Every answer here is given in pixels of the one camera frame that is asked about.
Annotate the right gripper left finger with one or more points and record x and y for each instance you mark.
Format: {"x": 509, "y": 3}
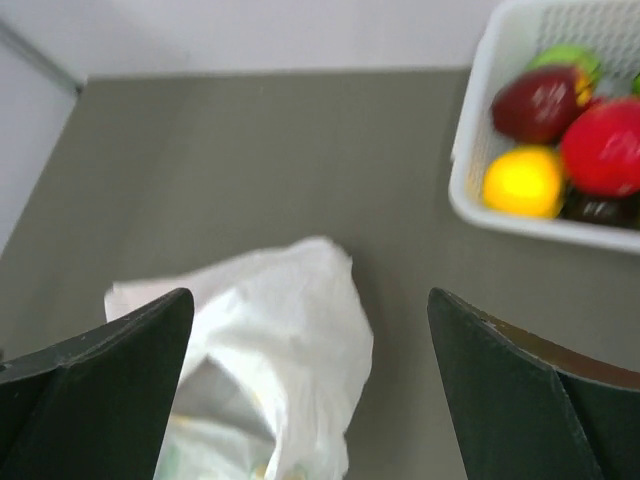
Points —
{"x": 96, "y": 406}

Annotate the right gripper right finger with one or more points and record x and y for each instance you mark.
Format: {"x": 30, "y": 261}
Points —
{"x": 524, "y": 407}

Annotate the white printed plastic bag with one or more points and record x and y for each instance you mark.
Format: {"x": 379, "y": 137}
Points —
{"x": 279, "y": 353}

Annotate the dark purple fruit front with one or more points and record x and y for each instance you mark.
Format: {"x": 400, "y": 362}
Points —
{"x": 620, "y": 212}

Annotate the green striped fruit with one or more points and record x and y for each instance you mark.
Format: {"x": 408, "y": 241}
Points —
{"x": 635, "y": 85}

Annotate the green fruit behind apple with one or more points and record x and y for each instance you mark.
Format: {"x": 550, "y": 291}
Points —
{"x": 570, "y": 54}

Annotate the yellow lemon left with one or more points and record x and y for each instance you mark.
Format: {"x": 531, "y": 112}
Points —
{"x": 526, "y": 181}

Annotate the red apple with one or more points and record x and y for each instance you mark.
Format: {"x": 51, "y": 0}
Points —
{"x": 539, "y": 105}

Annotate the white perforated plastic basket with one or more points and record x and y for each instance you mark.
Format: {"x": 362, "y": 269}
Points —
{"x": 516, "y": 32}

